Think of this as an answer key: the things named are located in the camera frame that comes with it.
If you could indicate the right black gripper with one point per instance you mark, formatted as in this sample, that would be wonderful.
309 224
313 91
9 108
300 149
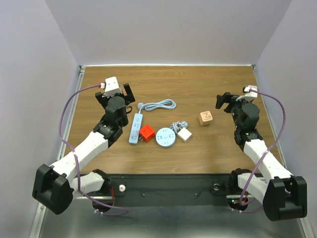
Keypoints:
227 97

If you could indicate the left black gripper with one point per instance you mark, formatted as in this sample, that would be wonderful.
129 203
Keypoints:
128 98

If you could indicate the beige cube socket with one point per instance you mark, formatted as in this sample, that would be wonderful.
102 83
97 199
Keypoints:
205 118

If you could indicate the red cube socket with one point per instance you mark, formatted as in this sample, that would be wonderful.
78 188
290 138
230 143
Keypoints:
146 133

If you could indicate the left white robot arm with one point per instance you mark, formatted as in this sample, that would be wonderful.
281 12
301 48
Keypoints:
57 185

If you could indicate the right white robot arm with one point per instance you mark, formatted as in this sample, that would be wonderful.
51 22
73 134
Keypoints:
282 195

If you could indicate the blue power strip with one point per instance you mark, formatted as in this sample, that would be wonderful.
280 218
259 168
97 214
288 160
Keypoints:
136 126

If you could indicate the white cube charger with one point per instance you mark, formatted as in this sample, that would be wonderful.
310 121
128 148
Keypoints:
184 134

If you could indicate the round blue socket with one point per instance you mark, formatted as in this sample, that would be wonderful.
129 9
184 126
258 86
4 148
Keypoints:
165 137

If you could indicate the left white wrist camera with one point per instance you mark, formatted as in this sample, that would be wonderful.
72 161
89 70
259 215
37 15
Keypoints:
111 87

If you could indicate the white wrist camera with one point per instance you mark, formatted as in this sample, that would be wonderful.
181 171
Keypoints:
250 93
111 87

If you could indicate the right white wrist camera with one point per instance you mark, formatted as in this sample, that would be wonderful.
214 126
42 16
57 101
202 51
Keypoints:
250 93

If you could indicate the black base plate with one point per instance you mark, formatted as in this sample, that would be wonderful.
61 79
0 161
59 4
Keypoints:
148 190

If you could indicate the aluminium rail frame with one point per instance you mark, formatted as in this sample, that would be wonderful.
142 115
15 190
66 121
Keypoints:
41 209

